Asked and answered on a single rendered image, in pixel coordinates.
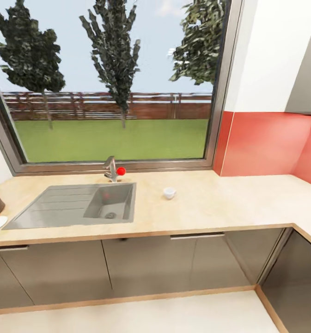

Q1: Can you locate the coffee cup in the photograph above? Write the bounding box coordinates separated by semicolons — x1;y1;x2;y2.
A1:
164;187;177;199

